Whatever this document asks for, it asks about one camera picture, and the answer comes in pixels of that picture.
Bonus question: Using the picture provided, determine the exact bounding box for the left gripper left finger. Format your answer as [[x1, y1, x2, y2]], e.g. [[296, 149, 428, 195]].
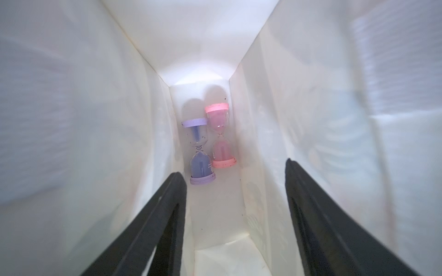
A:
[[83, 172, 187, 276]]

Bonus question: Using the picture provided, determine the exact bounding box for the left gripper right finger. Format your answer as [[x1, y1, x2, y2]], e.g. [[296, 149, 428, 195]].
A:
[[285, 159, 416, 276]]

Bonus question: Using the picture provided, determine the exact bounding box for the cream canvas tote bag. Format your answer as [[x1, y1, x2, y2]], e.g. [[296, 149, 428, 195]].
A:
[[1, 1, 442, 276]]

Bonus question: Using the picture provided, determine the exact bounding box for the purple hourglass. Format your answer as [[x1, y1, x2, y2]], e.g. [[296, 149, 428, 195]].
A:
[[182, 118, 216, 186]]

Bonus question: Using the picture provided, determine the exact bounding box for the pink hourglass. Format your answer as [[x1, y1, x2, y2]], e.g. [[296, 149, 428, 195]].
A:
[[205, 103, 237, 169]]

